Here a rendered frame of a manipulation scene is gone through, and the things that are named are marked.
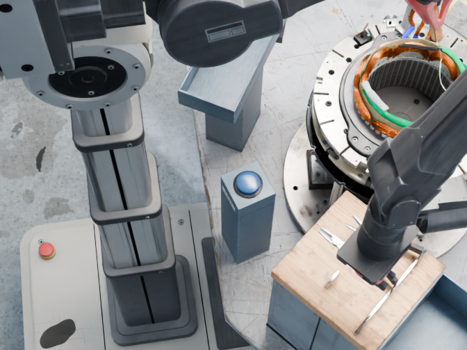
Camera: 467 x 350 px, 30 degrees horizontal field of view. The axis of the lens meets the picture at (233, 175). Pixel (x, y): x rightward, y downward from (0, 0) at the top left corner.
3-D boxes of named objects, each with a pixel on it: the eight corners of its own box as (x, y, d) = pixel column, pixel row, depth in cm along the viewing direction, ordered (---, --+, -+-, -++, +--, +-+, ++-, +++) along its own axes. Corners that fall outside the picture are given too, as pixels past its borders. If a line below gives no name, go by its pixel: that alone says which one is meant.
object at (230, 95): (233, 71, 186) (234, -15, 161) (280, 89, 185) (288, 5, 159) (184, 166, 176) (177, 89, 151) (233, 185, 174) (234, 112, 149)
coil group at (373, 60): (392, 59, 149) (397, 45, 146) (370, 80, 147) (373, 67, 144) (384, 53, 150) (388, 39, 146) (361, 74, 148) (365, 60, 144)
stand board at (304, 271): (443, 271, 139) (447, 266, 136) (370, 359, 132) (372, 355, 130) (345, 195, 144) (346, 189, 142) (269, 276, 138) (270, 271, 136)
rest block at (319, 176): (331, 158, 173) (334, 146, 168) (334, 183, 170) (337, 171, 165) (309, 159, 172) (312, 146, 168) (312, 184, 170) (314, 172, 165)
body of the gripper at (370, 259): (418, 235, 118) (429, 212, 111) (372, 289, 114) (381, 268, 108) (379, 206, 120) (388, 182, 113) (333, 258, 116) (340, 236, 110)
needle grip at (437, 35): (444, 34, 130) (439, 4, 125) (441, 42, 129) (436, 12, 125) (433, 33, 131) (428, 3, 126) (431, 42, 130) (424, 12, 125)
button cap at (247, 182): (253, 169, 147) (254, 167, 146) (264, 189, 146) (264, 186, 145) (232, 178, 146) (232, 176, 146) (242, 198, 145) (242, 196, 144)
